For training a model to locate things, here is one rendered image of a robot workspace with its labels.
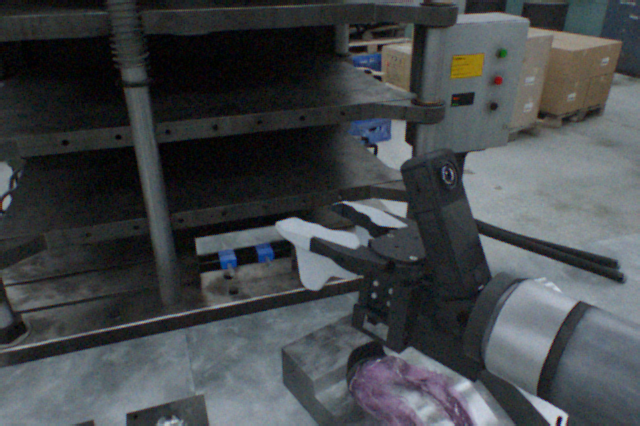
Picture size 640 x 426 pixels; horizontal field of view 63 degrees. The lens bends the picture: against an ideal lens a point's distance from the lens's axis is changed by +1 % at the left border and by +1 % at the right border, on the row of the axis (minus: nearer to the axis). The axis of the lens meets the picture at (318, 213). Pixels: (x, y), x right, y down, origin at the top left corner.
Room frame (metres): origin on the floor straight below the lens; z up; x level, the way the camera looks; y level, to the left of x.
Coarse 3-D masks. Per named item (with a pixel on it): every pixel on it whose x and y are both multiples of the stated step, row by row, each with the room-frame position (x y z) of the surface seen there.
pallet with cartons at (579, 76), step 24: (552, 48) 5.06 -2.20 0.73; (576, 48) 5.00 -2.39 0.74; (600, 48) 5.14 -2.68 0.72; (552, 72) 5.02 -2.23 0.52; (576, 72) 4.97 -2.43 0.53; (600, 72) 5.20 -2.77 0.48; (552, 96) 4.97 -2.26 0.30; (576, 96) 5.03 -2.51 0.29; (600, 96) 5.24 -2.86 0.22; (552, 120) 4.92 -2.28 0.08; (576, 120) 5.07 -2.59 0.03
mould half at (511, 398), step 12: (492, 276) 1.18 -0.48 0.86; (492, 384) 0.82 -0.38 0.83; (504, 384) 0.79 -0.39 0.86; (504, 396) 0.79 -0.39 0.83; (516, 396) 0.76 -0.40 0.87; (528, 396) 0.74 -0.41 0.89; (504, 408) 0.78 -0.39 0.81; (516, 408) 0.75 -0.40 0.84; (528, 408) 0.72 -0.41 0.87; (540, 408) 0.71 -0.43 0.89; (552, 408) 0.71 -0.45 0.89; (516, 420) 0.74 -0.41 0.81; (528, 420) 0.72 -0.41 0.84; (540, 420) 0.69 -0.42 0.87; (552, 420) 0.68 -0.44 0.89; (564, 420) 0.68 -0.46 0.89
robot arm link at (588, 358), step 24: (576, 312) 0.27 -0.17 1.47; (600, 312) 0.28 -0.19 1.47; (576, 336) 0.26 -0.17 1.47; (600, 336) 0.25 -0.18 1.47; (624, 336) 0.25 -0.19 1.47; (552, 360) 0.25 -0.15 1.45; (576, 360) 0.25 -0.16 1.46; (600, 360) 0.24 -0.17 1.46; (624, 360) 0.24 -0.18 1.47; (552, 384) 0.25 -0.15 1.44; (576, 384) 0.24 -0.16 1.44; (600, 384) 0.23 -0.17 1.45; (624, 384) 0.23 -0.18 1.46; (576, 408) 0.24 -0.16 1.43; (600, 408) 0.23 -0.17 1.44; (624, 408) 0.22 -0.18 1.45
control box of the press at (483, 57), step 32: (416, 32) 1.66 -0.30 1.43; (448, 32) 1.54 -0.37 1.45; (480, 32) 1.57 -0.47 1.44; (512, 32) 1.61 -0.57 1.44; (416, 64) 1.64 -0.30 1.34; (448, 64) 1.54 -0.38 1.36; (480, 64) 1.57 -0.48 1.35; (512, 64) 1.61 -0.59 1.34; (448, 96) 1.54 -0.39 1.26; (480, 96) 1.58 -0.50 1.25; (512, 96) 1.62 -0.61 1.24; (448, 128) 1.55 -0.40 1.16; (480, 128) 1.59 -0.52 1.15
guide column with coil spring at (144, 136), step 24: (120, 0) 1.16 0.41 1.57; (120, 48) 1.16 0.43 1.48; (144, 72) 1.18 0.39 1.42; (144, 96) 1.17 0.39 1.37; (144, 120) 1.16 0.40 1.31; (144, 144) 1.16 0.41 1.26; (144, 168) 1.16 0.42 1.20; (144, 192) 1.16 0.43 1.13; (168, 216) 1.18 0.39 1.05; (168, 240) 1.17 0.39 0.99; (168, 264) 1.16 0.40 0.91; (168, 288) 1.16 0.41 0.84
